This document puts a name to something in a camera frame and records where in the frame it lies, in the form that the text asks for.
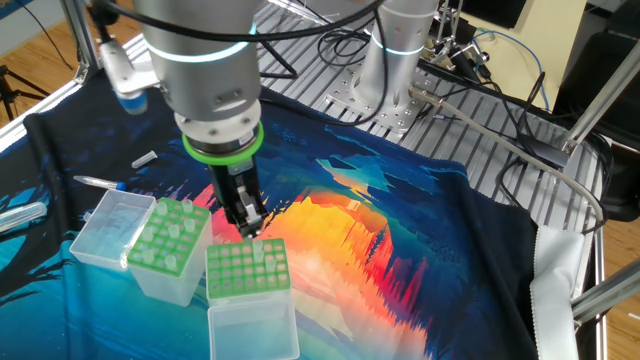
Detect grey cable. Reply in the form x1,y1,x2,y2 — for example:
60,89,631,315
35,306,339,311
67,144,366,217
408,84,607,226

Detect black tripod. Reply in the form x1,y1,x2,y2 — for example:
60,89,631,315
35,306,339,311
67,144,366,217
0,64,51,124

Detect aluminium frame beam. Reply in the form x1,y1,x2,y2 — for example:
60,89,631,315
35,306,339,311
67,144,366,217
571,258,640,324

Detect printed sunset landscape cloth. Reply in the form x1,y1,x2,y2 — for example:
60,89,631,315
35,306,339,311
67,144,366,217
0,52,586,360

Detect black cable with adapter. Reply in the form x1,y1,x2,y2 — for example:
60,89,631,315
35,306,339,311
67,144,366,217
419,59,614,236

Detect small black box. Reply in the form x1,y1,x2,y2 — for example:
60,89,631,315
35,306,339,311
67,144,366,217
459,0,527,30

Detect blue cable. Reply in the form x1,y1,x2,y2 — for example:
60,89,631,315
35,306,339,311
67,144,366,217
472,28,551,112

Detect slanted aluminium frame post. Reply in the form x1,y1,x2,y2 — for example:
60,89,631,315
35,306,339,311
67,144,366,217
557,42,640,155

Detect black office chair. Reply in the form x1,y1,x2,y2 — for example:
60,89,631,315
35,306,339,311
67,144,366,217
552,0,640,151

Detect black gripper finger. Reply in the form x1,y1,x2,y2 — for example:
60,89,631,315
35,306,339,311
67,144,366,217
234,186,269,239
225,209,246,238

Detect wrist camera on silver bracket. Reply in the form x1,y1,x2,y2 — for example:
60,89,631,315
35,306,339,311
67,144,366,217
98,38,162,116

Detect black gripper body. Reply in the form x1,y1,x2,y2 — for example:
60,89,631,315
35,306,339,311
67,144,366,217
208,160,264,222

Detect thin black floor cable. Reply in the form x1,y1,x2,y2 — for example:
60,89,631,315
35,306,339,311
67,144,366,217
17,0,75,71

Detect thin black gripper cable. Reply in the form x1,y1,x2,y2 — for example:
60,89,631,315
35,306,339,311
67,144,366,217
257,14,392,129

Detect black camera cable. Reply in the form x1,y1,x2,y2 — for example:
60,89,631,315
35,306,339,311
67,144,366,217
89,0,389,45

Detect green flange adapter ring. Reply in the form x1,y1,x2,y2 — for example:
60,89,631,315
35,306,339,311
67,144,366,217
181,121,266,167

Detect slim blue-capped conical tube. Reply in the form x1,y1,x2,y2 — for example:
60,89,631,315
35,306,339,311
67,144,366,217
73,174,128,193

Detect clear box green tip rack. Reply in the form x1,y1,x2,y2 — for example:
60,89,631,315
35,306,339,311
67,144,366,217
205,238,301,360
69,189,214,307

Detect silver metal clamp stand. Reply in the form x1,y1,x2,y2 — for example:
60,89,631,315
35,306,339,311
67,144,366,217
424,0,494,71

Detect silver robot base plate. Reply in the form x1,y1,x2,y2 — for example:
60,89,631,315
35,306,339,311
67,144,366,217
324,64,441,134

